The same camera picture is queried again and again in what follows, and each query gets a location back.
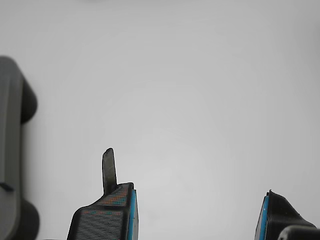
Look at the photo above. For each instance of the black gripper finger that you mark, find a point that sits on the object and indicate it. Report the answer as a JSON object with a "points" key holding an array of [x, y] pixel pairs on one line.
{"points": [[100, 220], [280, 215]]}

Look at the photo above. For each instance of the grey holder stand with legs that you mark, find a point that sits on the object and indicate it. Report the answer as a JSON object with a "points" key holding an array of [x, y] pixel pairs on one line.
{"points": [[10, 125]]}

